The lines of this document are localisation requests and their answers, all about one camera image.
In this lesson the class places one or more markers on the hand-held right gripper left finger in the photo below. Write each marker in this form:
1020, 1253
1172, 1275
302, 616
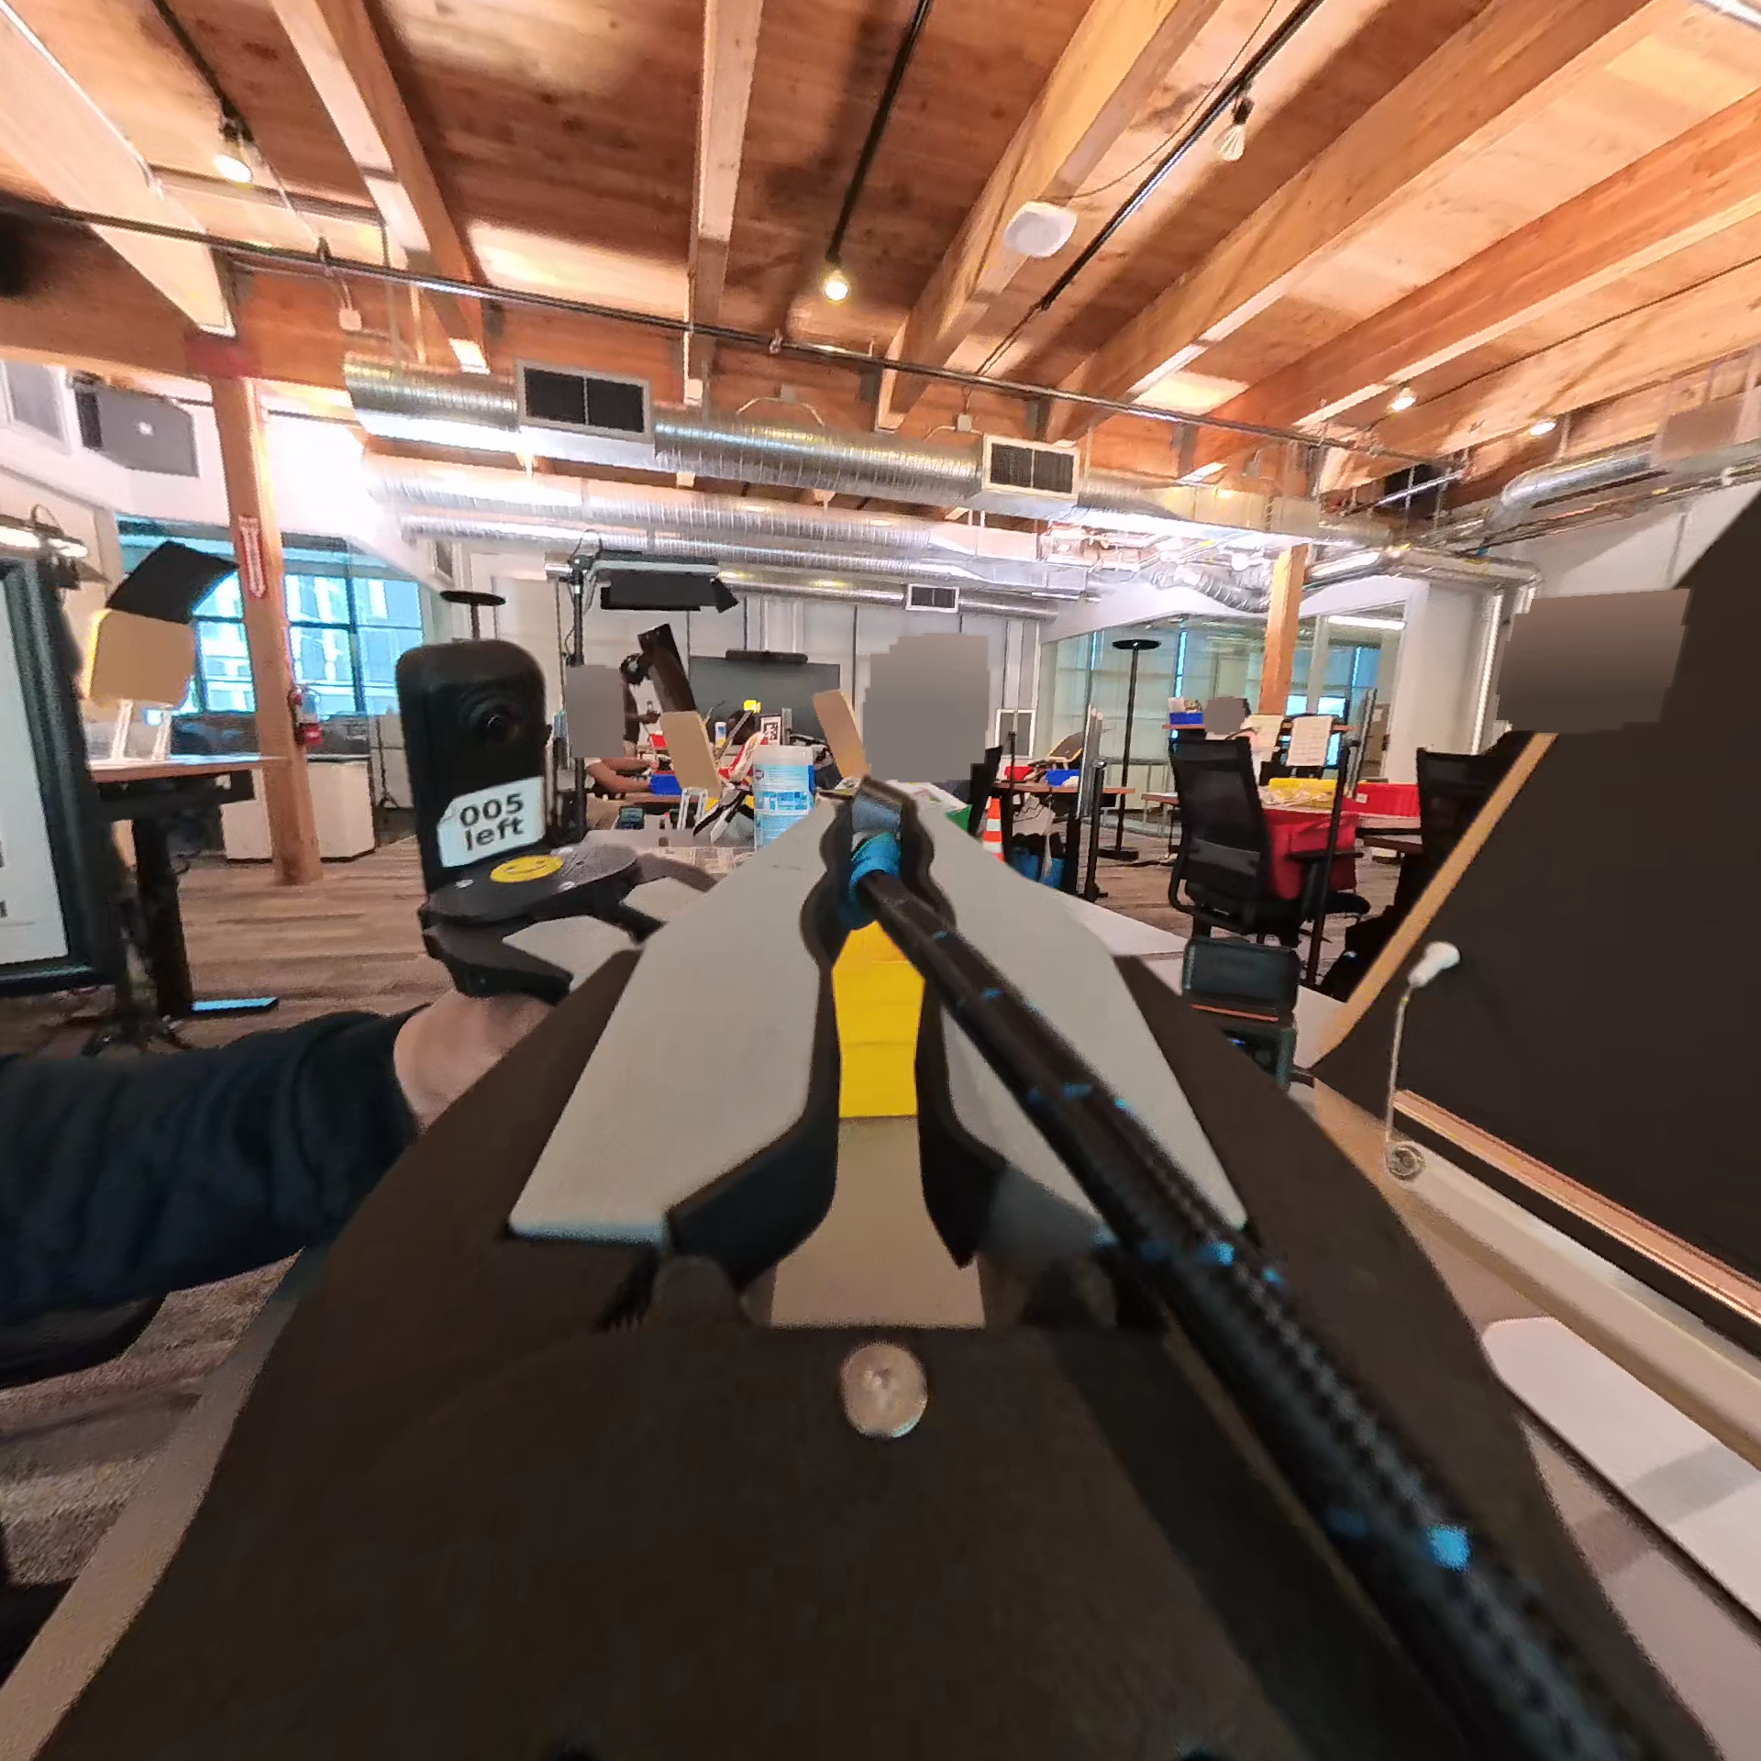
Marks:
662, 1087

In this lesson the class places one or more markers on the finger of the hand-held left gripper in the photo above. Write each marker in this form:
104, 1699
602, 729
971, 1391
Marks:
585, 950
671, 898

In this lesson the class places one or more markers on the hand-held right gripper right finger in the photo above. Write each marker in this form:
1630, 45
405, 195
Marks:
1048, 956

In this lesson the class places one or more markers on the yellow plastic bin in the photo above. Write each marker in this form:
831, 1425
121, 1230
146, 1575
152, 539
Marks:
878, 1016

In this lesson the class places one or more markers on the person's left forearm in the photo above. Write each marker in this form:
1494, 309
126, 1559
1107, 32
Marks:
179, 1156

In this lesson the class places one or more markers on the person's left hand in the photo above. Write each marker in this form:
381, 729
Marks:
453, 1046

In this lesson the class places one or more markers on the black floor lamp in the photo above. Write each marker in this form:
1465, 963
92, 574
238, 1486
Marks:
470, 597
1135, 646

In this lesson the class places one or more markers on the orange traffic cone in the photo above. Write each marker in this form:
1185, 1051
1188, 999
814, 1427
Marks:
994, 832

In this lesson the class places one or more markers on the white blue wipes canister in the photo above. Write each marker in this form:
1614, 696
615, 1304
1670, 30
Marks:
782, 796

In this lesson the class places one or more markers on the red fire extinguisher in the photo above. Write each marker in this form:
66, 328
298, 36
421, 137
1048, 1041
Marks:
302, 717

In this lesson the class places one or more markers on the black power bank with display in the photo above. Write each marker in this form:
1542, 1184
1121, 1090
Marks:
1237, 989

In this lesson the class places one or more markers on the black mesh office chair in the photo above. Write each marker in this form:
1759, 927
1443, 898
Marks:
1237, 838

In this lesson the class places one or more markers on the black overhead light panel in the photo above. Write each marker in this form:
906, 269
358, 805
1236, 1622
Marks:
667, 589

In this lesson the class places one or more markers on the black standing desk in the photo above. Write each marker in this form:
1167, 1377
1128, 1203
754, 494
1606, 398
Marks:
166, 785

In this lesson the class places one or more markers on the red plastic bin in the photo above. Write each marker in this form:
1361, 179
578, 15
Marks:
1343, 838

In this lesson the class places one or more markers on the framed black white marker poster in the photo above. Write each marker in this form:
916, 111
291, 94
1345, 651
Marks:
34, 796

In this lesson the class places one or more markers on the wooden board with black panel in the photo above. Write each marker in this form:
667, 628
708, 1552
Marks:
1581, 963

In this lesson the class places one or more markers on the white round ceiling device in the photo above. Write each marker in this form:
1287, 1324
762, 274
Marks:
1038, 228

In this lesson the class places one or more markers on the black wall screen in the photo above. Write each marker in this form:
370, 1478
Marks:
764, 683

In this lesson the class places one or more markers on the silver ventilation duct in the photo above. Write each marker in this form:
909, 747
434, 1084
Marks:
771, 446
826, 543

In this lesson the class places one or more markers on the black ceiling rail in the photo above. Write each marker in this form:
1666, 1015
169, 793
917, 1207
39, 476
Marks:
551, 295

